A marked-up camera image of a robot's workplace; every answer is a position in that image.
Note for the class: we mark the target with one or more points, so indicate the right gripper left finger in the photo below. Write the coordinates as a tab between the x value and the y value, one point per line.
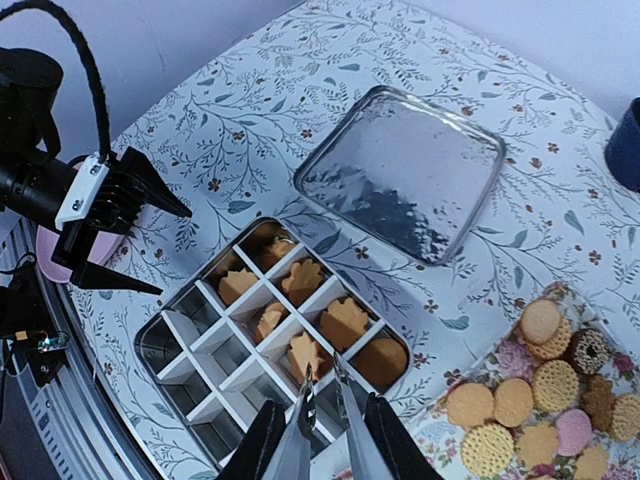
255	451

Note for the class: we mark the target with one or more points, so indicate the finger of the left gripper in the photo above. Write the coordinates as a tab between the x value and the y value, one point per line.
90	276
143	175

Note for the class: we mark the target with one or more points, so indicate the pink sandwich cookie upper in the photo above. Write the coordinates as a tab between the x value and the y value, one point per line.
574	431

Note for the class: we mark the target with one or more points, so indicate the metal cookie tin with dividers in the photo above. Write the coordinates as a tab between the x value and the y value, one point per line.
241	331

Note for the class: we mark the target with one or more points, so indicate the metal tin lid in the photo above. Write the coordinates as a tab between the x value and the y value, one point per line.
405	171

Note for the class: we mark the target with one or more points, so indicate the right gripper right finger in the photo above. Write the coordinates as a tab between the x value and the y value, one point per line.
397	448

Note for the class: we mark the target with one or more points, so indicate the chocolate sprinkled donut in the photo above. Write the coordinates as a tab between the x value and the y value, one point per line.
589	351

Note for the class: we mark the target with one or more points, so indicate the pink round plate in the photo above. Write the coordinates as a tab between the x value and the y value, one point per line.
76	240

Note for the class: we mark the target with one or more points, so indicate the floral tablecloth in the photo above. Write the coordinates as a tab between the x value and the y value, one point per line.
229	138

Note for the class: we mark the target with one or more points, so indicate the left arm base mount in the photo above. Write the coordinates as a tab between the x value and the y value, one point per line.
28	331

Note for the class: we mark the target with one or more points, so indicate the floral rectangular tray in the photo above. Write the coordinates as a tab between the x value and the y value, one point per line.
524	381

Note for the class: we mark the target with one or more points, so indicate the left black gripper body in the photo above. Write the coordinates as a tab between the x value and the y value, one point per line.
29	137

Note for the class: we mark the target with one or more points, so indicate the brown flower cookie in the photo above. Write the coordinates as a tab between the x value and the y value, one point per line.
598	401

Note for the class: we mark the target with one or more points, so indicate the dark blue mug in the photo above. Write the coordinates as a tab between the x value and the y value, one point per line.
622	152

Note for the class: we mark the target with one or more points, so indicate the round embossed biscuit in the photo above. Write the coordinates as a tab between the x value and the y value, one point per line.
487	450

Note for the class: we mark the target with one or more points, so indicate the white handled food tongs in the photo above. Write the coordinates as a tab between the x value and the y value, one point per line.
327	435

